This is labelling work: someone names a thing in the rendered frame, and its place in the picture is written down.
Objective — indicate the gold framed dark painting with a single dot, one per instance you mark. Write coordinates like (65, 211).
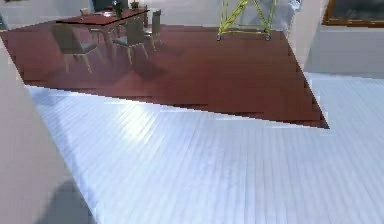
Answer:
(356, 13)

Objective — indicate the small potted plant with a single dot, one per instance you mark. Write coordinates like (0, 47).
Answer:
(134, 4)

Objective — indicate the dark green bottle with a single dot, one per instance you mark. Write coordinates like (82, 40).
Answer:
(118, 8)

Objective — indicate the white dish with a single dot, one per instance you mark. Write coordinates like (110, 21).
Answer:
(107, 14)

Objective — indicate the dark red dining table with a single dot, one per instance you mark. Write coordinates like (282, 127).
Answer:
(100, 19)

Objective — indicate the yellow-green wheeled frame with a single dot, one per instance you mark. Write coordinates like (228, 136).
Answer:
(233, 18)

